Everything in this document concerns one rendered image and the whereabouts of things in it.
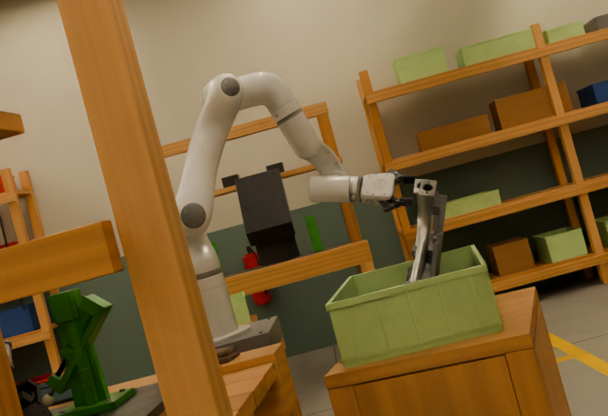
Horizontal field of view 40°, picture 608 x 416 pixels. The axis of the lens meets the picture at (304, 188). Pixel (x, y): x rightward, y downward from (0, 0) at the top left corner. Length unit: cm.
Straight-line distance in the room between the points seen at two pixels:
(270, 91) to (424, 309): 84
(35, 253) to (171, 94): 619
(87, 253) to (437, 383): 100
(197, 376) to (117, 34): 60
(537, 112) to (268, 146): 233
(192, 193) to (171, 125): 521
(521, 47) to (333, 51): 164
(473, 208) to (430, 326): 491
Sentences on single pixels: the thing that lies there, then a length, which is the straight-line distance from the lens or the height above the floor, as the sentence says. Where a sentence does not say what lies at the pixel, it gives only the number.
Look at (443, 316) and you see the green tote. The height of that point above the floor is 86.
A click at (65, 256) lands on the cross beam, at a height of 123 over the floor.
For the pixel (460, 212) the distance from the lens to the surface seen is 698.
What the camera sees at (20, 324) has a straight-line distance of 732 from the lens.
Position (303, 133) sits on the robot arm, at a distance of 254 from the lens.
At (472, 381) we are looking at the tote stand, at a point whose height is 71.
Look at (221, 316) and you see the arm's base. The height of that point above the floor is 97.
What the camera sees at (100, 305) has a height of 112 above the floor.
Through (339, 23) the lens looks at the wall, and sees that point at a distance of 762.
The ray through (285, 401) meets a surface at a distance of 202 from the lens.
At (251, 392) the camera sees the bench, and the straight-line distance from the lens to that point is 173.
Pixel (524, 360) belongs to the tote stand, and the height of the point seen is 73.
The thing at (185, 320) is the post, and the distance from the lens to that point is 145.
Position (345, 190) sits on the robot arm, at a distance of 255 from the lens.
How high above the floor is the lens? 120
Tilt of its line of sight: 2 degrees up
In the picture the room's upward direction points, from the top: 15 degrees counter-clockwise
